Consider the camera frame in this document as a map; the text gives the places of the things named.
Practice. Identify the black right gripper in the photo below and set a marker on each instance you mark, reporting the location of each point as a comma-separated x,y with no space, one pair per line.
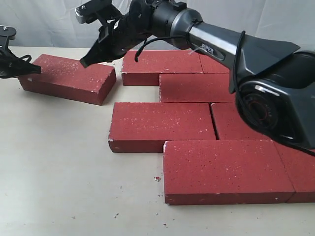
115,40

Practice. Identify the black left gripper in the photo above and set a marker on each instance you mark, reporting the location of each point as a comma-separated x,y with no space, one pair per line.
13,66

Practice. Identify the red brick front row large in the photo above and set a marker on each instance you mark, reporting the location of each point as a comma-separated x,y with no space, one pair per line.
224,172

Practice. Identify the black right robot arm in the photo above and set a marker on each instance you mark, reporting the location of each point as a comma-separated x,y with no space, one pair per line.
273,81

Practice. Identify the red brick back row left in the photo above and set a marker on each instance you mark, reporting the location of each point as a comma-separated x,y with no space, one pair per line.
152,63

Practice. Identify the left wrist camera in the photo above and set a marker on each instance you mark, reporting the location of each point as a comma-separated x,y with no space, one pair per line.
8,32

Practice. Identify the angled red brick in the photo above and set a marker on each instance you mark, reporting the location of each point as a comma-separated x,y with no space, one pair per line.
67,78

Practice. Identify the red brick back row right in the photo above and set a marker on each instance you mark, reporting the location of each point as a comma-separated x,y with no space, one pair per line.
210,66

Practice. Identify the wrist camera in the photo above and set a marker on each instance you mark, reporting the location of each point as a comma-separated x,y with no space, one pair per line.
102,10
8,32

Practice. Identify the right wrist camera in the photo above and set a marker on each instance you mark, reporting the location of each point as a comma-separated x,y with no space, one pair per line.
102,10

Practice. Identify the red brick third row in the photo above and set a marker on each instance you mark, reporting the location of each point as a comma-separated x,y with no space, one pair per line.
230,126

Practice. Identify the red brick front right edge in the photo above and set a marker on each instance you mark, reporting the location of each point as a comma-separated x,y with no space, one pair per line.
300,168

